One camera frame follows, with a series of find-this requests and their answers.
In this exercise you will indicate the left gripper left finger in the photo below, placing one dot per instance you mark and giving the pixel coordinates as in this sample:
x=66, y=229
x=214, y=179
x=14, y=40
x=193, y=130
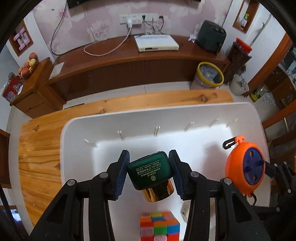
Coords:
x=121, y=173

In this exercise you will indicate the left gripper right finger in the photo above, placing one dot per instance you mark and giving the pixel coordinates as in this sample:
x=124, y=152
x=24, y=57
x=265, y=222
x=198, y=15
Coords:
x=178, y=173

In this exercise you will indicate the green gold perfume bottle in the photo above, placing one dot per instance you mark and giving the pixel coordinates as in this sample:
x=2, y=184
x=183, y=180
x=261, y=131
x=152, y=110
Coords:
x=152, y=175

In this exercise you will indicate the orange blue reel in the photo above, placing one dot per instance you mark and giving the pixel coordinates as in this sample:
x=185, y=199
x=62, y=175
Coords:
x=245, y=165

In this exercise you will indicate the white plastic storage bin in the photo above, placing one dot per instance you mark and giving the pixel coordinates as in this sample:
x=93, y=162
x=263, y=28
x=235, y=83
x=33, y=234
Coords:
x=196, y=132

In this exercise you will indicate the colourful rubiks cube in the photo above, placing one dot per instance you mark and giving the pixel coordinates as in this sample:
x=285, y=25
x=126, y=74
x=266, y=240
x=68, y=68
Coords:
x=159, y=226

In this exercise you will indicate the wooden table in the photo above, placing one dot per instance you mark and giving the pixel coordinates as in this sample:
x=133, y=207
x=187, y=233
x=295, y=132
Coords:
x=47, y=142

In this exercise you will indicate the yellow rim trash bin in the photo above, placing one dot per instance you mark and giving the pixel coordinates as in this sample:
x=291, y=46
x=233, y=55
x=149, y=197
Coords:
x=207, y=76

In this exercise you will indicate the white bucket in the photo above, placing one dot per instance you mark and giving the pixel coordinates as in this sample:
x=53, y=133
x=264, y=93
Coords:
x=238, y=86

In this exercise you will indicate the brown tv cabinet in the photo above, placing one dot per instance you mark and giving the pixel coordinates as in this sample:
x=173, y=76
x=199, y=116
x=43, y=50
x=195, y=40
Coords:
x=82, y=74

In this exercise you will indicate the oil bottle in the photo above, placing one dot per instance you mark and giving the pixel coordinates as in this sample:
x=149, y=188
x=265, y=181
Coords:
x=257, y=94

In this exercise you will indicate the wooden side cabinet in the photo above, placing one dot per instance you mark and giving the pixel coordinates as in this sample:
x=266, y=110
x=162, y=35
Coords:
x=37, y=98

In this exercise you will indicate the white paper on cabinet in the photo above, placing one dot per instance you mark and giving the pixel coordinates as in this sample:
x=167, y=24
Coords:
x=56, y=70

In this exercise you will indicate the white set-top box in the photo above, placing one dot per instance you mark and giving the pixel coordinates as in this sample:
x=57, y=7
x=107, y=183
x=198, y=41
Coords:
x=148, y=43

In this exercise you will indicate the dark stand red lid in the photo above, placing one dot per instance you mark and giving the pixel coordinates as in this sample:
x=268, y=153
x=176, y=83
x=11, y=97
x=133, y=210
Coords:
x=238, y=56

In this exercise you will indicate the red snack bag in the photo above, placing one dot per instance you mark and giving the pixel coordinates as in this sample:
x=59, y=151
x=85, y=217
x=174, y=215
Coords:
x=13, y=89

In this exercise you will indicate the black air fryer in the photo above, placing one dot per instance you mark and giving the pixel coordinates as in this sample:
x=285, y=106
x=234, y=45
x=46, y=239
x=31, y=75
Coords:
x=211, y=37

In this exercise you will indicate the plush fruit toy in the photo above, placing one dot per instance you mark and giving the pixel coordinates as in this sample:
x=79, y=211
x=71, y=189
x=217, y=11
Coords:
x=28, y=67

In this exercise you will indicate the white power strip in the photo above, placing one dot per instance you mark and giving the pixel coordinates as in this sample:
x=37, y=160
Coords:
x=139, y=18

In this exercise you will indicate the black flat television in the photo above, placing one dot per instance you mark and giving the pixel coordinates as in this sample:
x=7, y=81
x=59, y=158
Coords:
x=74, y=3

